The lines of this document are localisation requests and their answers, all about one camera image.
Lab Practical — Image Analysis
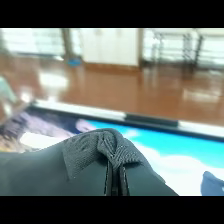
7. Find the blue garment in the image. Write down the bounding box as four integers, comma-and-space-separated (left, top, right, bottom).
200, 170, 224, 197

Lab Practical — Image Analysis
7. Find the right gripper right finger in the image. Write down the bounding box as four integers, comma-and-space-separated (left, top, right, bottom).
117, 165, 131, 197

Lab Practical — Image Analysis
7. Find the black garment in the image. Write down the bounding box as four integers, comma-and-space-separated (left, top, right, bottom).
0, 127, 180, 197

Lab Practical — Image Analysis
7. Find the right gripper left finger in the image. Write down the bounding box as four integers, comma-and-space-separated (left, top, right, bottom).
103, 160, 116, 197

